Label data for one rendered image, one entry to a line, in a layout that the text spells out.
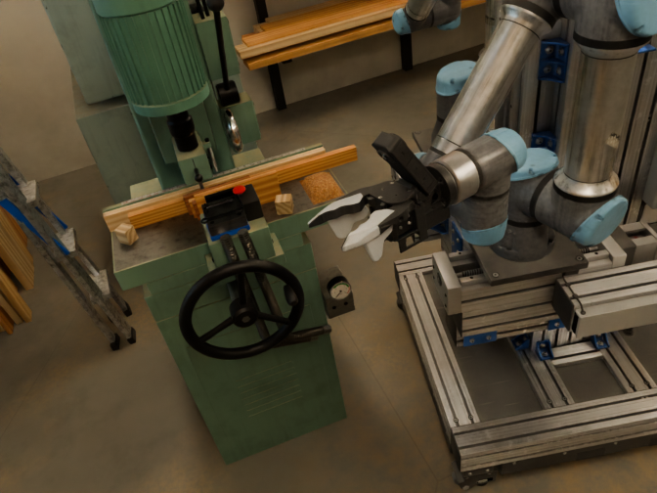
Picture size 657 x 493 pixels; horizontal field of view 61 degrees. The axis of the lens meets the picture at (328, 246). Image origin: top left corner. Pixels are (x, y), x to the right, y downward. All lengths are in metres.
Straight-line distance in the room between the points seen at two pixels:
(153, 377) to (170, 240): 1.05
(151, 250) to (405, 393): 1.09
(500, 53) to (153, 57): 0.68
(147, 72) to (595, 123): 0.87
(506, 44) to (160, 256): 0.88
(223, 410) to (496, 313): 0.88
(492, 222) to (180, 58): 0.73
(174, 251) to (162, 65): 0.43
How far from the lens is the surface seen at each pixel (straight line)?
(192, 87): 1.31
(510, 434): 1.75
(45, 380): 2.63
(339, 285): 1.50
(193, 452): 2.12
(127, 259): 1.43
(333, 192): 1.43
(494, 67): 1.04
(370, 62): 4.27
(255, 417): 1.88
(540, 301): 1.47
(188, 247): 1.39
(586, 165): 1.13
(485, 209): 0.94
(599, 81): 1.05
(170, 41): 1.27
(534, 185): 1.23
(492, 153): 0.90
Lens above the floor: 1.71
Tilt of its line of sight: 39 degrees down
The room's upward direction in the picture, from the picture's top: 10 degrees counter-clockwise
